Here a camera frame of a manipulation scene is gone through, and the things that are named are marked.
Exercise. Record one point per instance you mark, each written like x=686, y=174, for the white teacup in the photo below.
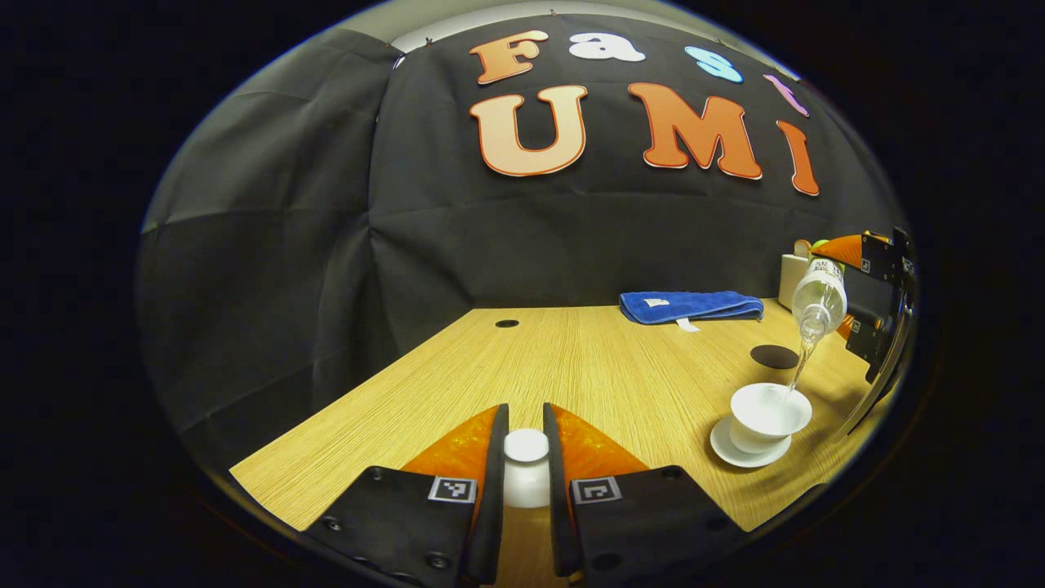
x=763, y=416

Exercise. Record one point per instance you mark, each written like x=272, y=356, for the white saucer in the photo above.
x=735, y=453

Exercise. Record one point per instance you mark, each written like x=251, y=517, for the clear plastic water bottle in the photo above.
x=819, y=298

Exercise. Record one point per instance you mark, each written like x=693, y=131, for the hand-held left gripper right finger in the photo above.
x=558, y=506

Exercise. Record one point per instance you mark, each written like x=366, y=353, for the white teacup lid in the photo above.
x=526, y=469

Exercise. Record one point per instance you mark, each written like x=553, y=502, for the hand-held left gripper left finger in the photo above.
x=492, y=506

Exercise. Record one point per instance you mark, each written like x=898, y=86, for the blue folded towel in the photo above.
x=690, y=305

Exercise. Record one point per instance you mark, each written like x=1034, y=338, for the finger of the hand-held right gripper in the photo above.
x=869, y=347
x=886, y=257

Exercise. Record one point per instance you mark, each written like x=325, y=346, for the dark round coaster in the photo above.
x=774, y=357

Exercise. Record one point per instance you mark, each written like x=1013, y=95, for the white toaster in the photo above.
x=790, y=282

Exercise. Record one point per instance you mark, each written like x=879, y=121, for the toast slice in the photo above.
x=803, y=247

